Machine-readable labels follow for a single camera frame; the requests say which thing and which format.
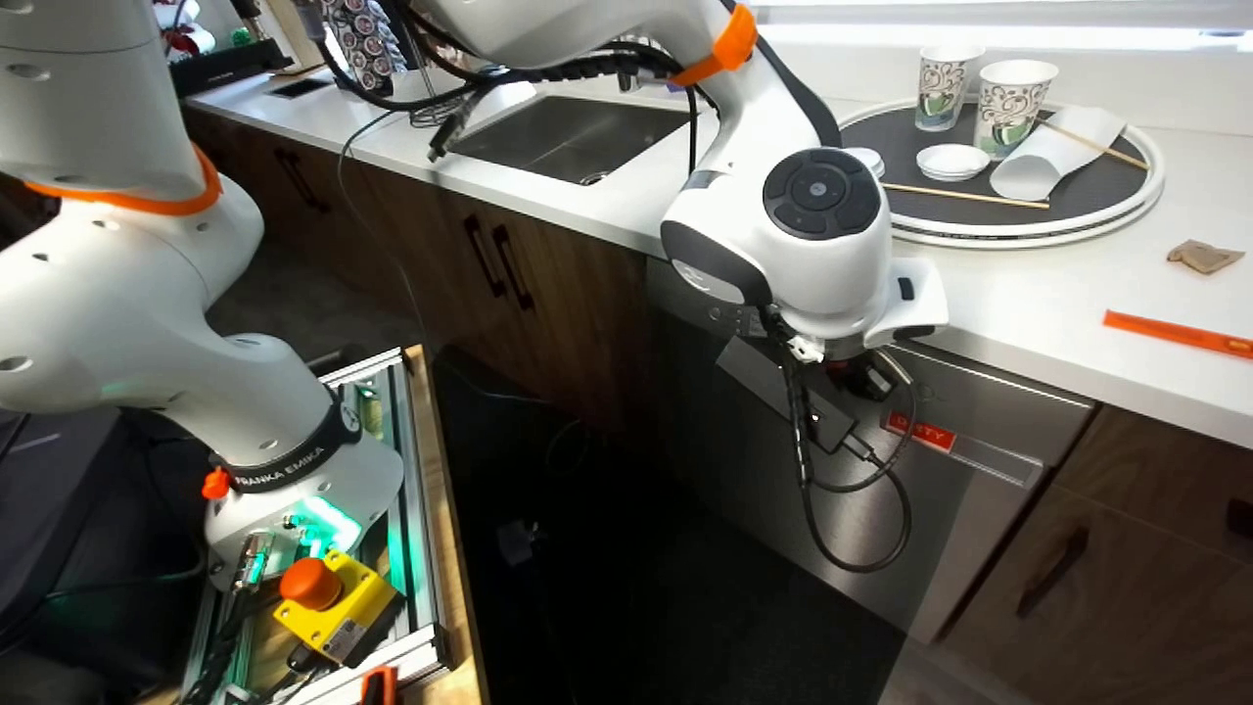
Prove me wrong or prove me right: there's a right cabinet black handle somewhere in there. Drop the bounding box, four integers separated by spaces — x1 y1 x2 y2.
1014 530 1088 618

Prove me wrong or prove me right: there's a patterned paper cup left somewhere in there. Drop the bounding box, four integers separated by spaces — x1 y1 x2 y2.
913 47 977 134

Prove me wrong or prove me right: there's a round black white tray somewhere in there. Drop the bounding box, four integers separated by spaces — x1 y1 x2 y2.
846 107 1166 247

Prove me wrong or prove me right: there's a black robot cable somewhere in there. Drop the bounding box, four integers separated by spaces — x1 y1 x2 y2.
780 365 914 577

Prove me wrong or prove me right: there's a patterned paper cup right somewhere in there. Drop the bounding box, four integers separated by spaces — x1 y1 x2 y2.
976 60 1057 156

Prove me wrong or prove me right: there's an orange ruler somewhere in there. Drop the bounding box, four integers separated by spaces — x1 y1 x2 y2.
1105 311 1253 359

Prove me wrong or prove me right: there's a patterned paper cup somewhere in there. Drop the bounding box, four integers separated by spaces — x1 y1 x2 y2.
913 47 977 134
976 60 1057 156

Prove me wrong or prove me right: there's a dark wood cabinet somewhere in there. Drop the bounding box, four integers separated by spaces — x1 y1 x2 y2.
189 109 655 442

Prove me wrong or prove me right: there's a small white bowl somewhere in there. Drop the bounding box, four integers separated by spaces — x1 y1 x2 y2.
914 141 989 183

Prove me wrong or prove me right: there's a right wood cabinet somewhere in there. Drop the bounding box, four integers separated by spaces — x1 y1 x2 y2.
878 406 1253 705

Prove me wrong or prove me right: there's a yellow emergency stop box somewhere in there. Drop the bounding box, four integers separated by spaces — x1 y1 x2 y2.
275 553 399 665

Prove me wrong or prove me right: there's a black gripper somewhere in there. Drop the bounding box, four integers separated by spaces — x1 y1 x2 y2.
783 354 914 452

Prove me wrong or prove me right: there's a brown paper scrap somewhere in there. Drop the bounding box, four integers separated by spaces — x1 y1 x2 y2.
1166 241 1242 276

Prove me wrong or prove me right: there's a wooden chopstick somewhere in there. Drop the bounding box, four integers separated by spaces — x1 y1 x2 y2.
1042 122 1151 174
880 179 1050 212

